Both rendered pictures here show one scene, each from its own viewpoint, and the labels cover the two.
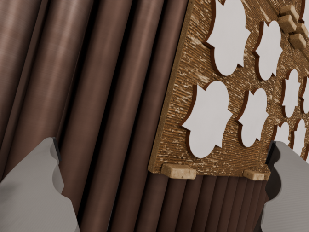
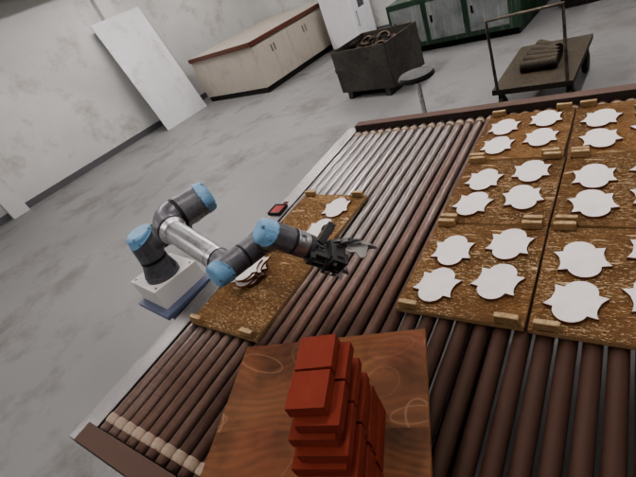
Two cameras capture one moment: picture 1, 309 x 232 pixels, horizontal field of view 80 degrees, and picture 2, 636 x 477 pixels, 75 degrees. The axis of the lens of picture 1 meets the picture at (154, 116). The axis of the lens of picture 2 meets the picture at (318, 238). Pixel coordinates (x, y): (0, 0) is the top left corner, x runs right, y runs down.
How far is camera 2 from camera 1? 1.28 m
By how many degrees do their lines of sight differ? 85
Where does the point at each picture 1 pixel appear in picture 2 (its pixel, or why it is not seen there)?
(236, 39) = (458, 249)
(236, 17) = (455, 241)
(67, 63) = (369, 279)
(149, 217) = not seen: hidden behind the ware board
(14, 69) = (355, 283)
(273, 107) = (545, 274)
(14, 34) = (357, 276)
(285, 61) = (556, 242)
